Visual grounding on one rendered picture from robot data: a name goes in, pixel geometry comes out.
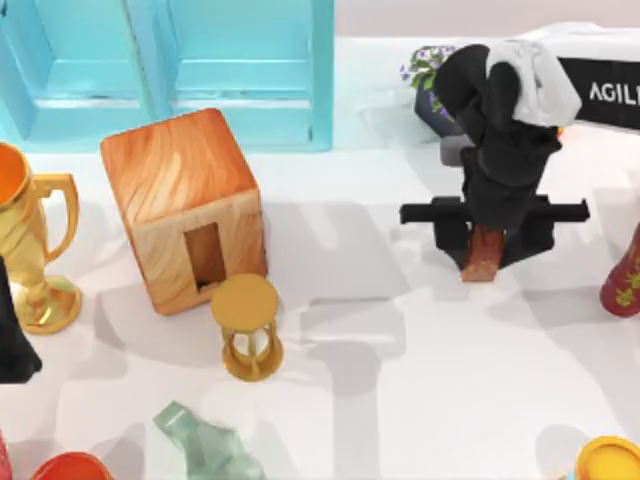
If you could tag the red cup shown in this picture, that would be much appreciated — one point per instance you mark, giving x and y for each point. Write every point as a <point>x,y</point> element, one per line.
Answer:
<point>70,469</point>

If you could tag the plant pot with purple flowers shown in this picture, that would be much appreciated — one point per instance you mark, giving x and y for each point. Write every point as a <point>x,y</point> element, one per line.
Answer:
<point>425,75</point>

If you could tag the gold trophy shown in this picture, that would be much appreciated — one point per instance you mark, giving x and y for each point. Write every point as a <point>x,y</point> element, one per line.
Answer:
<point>30,235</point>

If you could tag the clear green glass bottle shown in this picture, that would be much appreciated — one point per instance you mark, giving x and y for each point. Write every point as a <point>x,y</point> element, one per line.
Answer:
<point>215,450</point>

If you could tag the pale grey rounded box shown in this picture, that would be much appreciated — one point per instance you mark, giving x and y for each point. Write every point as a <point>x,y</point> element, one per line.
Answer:
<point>451,151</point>

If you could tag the gold hourglass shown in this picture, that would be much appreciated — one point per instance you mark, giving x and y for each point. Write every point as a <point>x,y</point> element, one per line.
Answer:
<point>245,300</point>

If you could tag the red patterned object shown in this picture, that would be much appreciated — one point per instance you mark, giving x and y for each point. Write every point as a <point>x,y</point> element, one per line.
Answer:
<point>3,460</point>

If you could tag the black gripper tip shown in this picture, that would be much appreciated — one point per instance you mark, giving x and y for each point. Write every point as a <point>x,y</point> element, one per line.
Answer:
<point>12,340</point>

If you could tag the yellow cup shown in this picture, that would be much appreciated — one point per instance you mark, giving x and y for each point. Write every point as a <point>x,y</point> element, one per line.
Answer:
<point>612,460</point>

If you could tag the wooden box with slot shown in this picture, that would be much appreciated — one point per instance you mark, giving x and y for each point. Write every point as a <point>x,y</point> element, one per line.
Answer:
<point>170,170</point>

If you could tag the reddish brown block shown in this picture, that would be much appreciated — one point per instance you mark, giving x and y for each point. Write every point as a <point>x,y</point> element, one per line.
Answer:
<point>482,255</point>

